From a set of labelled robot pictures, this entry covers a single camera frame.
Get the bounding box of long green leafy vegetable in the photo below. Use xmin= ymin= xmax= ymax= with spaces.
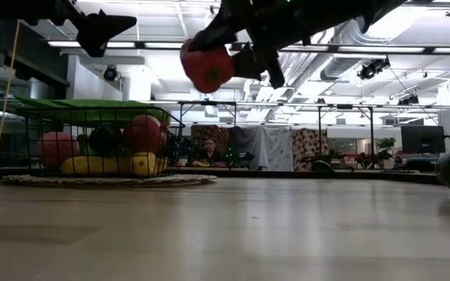
xmin=13 ymin=95 xmax=171 ymax=128

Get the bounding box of pink peach with green leaf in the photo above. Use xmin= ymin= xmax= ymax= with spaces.
xmin=36 ymin=131 xmax=81 ymax=169

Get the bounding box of grey cloth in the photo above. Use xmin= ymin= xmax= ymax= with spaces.
xmin=228 ymin=126 xmax=266 ymax=169

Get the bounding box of yellow banana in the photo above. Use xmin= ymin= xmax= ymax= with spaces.
xmin=59 ymin=155 xmax=136 ymax=176

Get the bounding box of black metal rack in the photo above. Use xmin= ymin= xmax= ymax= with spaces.
xmin=177 ymin=100 xmax=375 ymax=169

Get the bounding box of floral patterned cloth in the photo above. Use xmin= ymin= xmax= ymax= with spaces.
xmin=291 ymin=127 xmax=330 ymax=171

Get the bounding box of round woven placemat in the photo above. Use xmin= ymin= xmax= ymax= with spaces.
xmin=2 ymin=173 xmax=218 ymax=187

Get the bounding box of yellow lemon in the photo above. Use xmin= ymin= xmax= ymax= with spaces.
xmin=132 ymin=151 xmax=158 ymax=176

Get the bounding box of dark red round fruit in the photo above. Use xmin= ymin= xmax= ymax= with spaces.
xmin=123 ymin=115 xmax=168 ymax=154

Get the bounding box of black computer monitor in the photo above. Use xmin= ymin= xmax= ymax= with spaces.
xmin=400 ymin=125 xmax=447 ymax=155

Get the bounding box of red bell pepper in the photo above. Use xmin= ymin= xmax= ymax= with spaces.
xmin=180 ymin=37 xmax=236 ymax=94

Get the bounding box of potted green plant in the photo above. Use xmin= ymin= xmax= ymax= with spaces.
xmin=377 ymin=137 xmax=398 ymax=157

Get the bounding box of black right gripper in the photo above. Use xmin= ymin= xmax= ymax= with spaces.
xmin=187 ymin=0 xmax=316 ymax=91

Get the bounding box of white cloth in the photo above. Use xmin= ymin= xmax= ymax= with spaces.
xmin=262 ymin=126 xmax=295 ymax=172

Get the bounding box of black wire basket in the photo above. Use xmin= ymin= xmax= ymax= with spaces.
xmin=16 ymin=105 xmax=185 ymax=177

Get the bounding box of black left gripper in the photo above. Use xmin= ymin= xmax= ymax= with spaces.
xmin=52 ymin=0 xmax=138 ymax=59

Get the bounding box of dark red mandala cloth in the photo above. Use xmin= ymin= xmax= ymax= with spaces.
xmin=190 ymin=124 xmax=232 ymax=165

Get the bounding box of black plum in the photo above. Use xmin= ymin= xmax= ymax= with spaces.
xmin=87 ymin=124 xmax=123 ymax=157

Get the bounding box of black ceiling spotlight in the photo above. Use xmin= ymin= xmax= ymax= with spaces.
xmin=396 ymin=93 xmax=420 ymax=106
xmin=357 ymin=57 xmax=391 ymax=81
xmin=103 ymin=66 xmax=119 ymax=82

